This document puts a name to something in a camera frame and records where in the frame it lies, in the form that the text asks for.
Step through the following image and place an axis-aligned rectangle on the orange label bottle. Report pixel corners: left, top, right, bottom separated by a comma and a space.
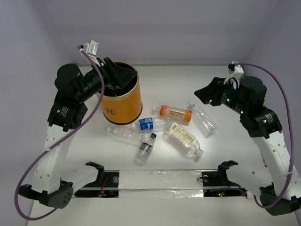
152, 105, 192, 122

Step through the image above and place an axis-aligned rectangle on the green yellow label bottle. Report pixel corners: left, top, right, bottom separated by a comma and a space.
163, 121, 204, 162

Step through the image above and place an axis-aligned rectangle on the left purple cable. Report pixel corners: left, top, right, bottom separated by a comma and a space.
14, 44, 105, 221

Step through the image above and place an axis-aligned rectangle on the clear unlabelled bottle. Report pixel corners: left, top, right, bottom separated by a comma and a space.
188, 103, 217, 138

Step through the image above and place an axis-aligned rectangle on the blue label bottle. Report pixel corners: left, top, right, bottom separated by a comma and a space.
131, 117, 169, 131

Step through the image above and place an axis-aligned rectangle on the orange cylindrical bin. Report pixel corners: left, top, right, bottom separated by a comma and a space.
101, 61, 143, 125

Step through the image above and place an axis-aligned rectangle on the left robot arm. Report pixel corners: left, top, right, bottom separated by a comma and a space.
15, 57, 138, 210

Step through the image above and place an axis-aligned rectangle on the small bottle black cap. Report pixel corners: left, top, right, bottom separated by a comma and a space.
135, 133, 157, 165

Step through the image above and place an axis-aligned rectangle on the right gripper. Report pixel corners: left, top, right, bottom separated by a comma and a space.
194, 76, 249, 115

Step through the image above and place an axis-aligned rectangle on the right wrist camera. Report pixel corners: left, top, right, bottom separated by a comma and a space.
224, 61, 244, 84

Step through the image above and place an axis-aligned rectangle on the silver taped front rail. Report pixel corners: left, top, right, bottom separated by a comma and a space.
75, 170, 247, 198

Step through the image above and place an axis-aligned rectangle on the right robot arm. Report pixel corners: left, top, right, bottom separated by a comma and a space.
194, 76, 301, 216

